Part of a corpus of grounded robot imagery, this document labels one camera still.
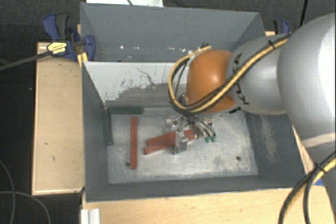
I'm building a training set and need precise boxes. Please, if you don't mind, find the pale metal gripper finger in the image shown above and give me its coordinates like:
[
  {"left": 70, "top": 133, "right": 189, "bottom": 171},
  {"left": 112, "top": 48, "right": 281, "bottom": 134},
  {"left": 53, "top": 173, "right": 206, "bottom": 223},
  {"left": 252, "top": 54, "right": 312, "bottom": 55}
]
[
  {"left": 172, "top": 131, "right": 190, "bottom": 155},
  {"left": 164, "top": 118, "right": 182, "bottom": 135}
]

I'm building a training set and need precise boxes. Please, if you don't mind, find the red-brown flat block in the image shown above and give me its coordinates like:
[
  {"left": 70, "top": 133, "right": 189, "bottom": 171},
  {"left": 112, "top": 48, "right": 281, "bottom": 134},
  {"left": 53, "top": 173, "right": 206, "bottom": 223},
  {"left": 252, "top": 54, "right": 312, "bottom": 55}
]
[
  {"left": 146, "top": 130, "right": 196, "bottom": 147},
  {"left": 129, "top": 115, "right": 139, "bottom": 170},
  {"left": 143, "top": 144, "right": 176, "bottom": 155}
]

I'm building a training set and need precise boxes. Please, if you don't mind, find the grey metal bin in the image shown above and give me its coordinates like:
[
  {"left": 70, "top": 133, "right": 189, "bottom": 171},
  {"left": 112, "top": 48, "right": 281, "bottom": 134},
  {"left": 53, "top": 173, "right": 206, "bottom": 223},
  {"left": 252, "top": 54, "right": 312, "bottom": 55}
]
[{"left": 79, "top": 2, "right": 307, "bottom": 202}]

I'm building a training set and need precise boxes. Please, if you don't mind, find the pale wood board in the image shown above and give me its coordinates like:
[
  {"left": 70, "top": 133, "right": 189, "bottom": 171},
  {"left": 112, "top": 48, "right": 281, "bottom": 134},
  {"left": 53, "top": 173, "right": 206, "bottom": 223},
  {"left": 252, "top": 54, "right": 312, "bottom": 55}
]
[{"left": 31, "top": 40, "right": 86, "bottom": 196}]

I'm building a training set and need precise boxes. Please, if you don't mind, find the black cylinder on white bracket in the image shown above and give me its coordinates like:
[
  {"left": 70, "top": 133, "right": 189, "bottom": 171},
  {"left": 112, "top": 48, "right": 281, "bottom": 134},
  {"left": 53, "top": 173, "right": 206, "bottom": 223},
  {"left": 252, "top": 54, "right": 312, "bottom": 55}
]
[{"left": 222, "top": 106, "right": 242, "bottom": 116}]

